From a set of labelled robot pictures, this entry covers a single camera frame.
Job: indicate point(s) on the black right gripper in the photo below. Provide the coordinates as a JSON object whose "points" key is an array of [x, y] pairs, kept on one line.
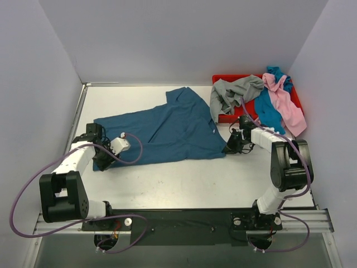
{"points": [[234, 142]]}

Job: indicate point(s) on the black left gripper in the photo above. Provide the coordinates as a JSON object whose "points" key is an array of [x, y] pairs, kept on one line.
{"points": [[104, 159]]}

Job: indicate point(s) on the dark teal t shirt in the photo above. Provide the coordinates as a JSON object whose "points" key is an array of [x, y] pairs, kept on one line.
{"points": [[181, 129]]}

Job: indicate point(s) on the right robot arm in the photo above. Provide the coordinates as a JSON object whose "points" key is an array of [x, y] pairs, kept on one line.
{"points": [[290, 169]]}

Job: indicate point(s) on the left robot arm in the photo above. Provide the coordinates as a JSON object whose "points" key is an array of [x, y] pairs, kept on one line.
{"points": [[63, 195]]}

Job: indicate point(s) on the bright turquoise t shirt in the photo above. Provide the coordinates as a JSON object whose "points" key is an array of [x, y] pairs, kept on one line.
{"points": [[263, 106]]}

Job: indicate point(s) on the grey t shirt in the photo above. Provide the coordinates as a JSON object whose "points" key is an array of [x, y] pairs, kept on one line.
{"points": [[225, 96]]}

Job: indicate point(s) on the pink t shirt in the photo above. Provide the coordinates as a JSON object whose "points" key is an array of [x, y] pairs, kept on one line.
{"points": [[281, 101]]}

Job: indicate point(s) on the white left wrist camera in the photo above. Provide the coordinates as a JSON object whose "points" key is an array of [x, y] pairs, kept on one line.
{"points": [[119, 144]]}

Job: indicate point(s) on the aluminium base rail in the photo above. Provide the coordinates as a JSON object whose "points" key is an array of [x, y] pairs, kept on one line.
{"points": [[238, 219]]}

